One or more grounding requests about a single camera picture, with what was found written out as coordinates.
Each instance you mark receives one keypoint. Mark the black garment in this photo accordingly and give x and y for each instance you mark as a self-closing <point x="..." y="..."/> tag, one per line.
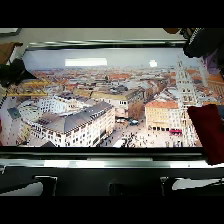
<point x="203" y="41"/>

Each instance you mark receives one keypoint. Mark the lilac garment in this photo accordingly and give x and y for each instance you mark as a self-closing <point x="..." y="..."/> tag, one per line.
<point x="213" y="65"/>

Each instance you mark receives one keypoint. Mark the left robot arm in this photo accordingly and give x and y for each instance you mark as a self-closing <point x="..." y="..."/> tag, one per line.
<point x="13" y="73"/>

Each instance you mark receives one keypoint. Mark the silver frame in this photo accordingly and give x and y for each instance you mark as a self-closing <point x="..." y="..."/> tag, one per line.
<point x="110" y="164"/>

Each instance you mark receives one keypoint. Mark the red T-shirt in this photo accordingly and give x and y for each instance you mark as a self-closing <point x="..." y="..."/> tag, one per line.
<point x="210" y="133"/>

